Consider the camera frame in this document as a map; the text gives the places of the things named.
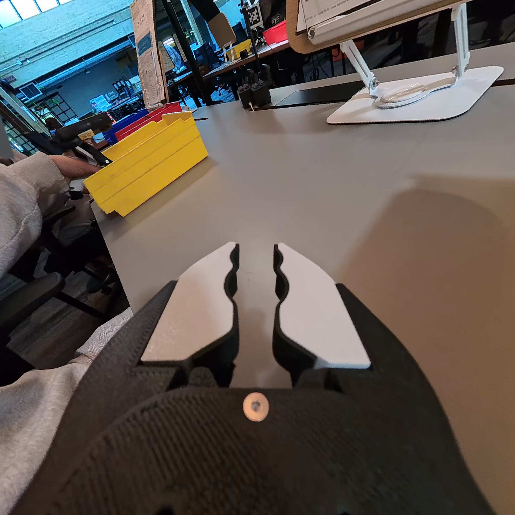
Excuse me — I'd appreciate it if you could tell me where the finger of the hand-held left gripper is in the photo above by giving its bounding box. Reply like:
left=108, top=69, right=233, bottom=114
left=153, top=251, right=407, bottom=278
left=73, top=146, right=114, bottom=166

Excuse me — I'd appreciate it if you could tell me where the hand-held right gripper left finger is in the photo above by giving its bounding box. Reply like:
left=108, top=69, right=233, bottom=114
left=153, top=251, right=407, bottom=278
left=140, top=241, right=241, bottom=388

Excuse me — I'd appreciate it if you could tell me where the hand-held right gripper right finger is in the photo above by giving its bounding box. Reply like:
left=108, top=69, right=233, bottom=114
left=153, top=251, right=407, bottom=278
left=272, top=242, right=372, bottom=388

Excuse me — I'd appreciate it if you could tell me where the yellow plastic bin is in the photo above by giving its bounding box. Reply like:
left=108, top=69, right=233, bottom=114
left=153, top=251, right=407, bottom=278
left=83, top=111, right=209, bottom=218
left=225, top=39, right=252, bottom=61

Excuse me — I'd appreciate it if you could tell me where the person's left forearm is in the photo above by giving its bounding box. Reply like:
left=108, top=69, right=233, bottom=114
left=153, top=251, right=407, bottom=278
left=0, top=152, right=70, bottom=274

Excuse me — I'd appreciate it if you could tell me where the grey desk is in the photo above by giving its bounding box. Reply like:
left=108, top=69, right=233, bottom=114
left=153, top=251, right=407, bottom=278
left=90, top=40, right=515, bottom=515

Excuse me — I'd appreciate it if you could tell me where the long wooden office desk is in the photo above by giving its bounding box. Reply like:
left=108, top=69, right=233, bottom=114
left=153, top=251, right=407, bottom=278
left=203, top=38, right=291, bottom=81

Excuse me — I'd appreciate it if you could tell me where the person's left hand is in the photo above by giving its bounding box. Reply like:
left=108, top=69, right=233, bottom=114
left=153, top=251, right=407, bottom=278
left=48, top=155, right=101, bottom=190

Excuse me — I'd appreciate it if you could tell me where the blue plastic bin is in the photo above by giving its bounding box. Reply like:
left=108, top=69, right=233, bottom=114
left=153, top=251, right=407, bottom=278
left=101, top=114, right=147, bottom=144

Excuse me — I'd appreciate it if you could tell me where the red plastic bin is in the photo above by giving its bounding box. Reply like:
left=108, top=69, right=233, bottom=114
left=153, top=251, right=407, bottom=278
left=263, top=20, right=288, bottom=45
left=115, top=101, right=183, bottom=141

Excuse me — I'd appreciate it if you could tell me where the black office chair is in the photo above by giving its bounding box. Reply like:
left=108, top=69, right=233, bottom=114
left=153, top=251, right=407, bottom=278
left=0, top=189, right=121, bottom=387

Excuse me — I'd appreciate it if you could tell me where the wooden board with sheet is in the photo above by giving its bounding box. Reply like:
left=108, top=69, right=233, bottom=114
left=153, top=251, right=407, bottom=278
left=131, top=0, right=170, bottom=111

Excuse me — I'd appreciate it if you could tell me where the person's grey sweatshirt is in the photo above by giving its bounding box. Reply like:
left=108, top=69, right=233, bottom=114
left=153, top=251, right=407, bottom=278
left=0, top=310, right=134, bottom=513

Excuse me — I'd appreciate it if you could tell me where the printed instruction sheet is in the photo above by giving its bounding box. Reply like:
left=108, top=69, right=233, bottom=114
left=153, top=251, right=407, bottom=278
left=296, top=0, right=403, bottom=36

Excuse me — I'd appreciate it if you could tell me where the black desk cable cover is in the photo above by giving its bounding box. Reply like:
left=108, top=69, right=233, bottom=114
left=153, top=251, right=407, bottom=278
left=275, top=80, right=365, bottom=107

